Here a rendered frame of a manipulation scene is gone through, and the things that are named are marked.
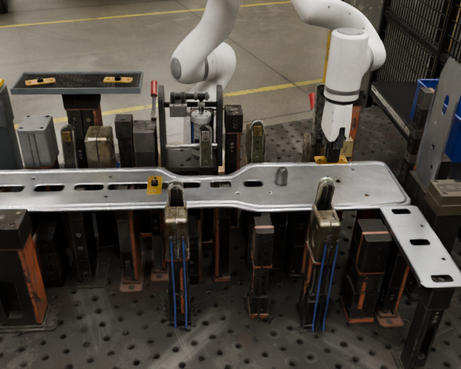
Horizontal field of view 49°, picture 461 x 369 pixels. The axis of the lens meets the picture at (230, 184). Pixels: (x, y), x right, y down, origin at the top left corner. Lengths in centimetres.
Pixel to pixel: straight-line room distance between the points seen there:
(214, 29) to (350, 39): 53
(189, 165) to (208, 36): 40
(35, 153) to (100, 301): 45
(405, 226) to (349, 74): 39
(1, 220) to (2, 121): 50
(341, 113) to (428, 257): 38
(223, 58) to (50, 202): 75
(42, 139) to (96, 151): 15
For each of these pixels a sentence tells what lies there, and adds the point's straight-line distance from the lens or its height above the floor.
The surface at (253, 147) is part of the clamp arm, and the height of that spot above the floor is 103.
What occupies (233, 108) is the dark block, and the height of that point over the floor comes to 112.
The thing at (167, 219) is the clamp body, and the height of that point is 104.
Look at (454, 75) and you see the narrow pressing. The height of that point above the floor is 131.
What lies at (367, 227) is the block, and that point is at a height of 98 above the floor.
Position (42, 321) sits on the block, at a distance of 143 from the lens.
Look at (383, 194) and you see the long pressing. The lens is 139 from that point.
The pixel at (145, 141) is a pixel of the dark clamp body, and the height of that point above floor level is 105.
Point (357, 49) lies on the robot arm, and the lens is 121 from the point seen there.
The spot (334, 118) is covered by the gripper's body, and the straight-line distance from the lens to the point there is 125.
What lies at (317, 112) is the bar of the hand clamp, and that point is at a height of 114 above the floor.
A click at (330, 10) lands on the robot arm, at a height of 144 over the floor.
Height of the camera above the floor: 173
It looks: 33 degrees down
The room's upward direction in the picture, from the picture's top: 2 degrees clockwise
